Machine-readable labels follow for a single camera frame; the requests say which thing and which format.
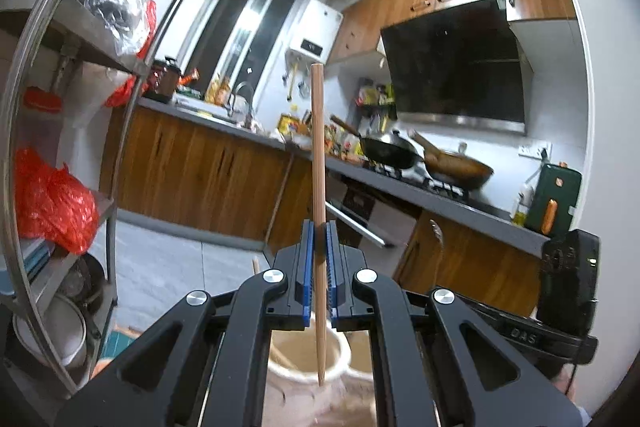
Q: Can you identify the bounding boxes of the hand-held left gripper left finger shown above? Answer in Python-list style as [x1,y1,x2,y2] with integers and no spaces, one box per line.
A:
[54,219,316,427]

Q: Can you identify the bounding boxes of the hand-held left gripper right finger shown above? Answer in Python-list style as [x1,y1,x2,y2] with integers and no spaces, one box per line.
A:
[325,219,576,427]

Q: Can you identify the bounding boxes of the cream floral ceramic utensil holder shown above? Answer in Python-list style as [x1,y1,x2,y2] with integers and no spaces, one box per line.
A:
[267,327,378,427]

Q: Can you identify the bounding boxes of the stainless built-in oven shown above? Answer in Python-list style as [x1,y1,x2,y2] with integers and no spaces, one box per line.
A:
[325,184,418,280]

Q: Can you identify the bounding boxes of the clear oil bottle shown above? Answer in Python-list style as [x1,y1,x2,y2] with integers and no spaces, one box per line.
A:
[511,182,535,228]

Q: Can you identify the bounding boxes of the black gas stove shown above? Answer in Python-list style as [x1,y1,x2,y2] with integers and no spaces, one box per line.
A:
[367,159,471,202]

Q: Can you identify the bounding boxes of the black wok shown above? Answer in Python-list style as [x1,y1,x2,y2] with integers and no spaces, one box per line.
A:
[330,114,426,170]

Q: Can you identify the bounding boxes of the wooden base cabinet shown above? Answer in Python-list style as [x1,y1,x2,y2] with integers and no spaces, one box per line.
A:
[100,99,553,318]

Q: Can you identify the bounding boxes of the yellow label oil bottle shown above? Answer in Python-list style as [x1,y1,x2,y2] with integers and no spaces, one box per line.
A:
[277,112,301,138]

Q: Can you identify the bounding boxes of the brown frying pan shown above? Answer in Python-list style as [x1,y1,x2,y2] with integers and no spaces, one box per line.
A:
[410,130,496,189]

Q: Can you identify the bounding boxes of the condiment rack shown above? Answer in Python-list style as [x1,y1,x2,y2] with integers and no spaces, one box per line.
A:
[357,79,398,132]

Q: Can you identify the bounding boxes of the steel kitchen faucet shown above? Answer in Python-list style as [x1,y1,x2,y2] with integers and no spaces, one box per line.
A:
[232,82,256,128]

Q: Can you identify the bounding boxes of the printed quilted table cover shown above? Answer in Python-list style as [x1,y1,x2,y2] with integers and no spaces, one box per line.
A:
[90,327,146,378]

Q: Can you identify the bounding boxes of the yellow liquid bottle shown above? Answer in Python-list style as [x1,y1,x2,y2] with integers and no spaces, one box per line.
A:
[205,74,233,105]

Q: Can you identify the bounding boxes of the black range hood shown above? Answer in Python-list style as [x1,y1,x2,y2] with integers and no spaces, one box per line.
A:
[380,0,535,136]

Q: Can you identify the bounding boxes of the white water heater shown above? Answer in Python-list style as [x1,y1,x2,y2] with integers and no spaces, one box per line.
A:
[285,0,343,65]

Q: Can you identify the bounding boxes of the steel pot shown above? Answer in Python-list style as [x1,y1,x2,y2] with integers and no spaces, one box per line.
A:
[12,292,88,368]

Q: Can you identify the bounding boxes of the hanging red plastic bag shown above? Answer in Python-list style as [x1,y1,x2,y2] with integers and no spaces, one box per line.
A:
[105,0,158,108]

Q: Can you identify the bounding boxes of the large red plastic bag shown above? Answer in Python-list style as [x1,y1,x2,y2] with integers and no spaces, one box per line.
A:
[14,147,98,255]

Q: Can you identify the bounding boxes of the kitchen window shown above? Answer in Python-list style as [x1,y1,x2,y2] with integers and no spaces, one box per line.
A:
[182,0,296,102]

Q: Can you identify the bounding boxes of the blue grey box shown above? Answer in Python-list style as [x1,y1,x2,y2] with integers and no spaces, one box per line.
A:
[20,237,56,288]

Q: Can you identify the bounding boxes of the clear crumpled plastic bag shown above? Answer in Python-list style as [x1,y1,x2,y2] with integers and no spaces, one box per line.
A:
[70,0,153,58]

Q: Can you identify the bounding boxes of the stainless steel shelf rack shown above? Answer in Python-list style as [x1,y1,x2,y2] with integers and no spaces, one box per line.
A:
[0,0,208,408]

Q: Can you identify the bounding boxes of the white wall socket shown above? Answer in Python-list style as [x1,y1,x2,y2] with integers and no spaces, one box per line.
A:
[517,142,553,160]

